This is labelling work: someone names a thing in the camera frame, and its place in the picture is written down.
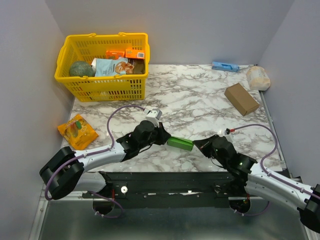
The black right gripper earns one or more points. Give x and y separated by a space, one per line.
205 145

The orange candy bag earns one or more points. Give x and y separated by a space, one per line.
78 132

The orange barcode box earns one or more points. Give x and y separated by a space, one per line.
131 53

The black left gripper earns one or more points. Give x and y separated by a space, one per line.
163 136

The yellow plastic shopping basket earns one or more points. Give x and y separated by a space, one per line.
87 47

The beige wrapped paper bag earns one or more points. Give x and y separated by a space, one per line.
258 79

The light blue carton box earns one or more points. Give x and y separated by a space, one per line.
227 67

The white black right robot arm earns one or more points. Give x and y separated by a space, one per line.
265 183

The green paper box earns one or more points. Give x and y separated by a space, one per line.
180 143

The brown cardboard box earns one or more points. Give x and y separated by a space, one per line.
241 99

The green round melon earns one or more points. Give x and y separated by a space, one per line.
81 69

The orange snack box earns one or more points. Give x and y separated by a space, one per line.
114 55

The light blue snack pouch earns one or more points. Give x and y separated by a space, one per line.
112 67

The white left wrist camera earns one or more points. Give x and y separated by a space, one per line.
153 116

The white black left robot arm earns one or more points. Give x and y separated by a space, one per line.
95 157

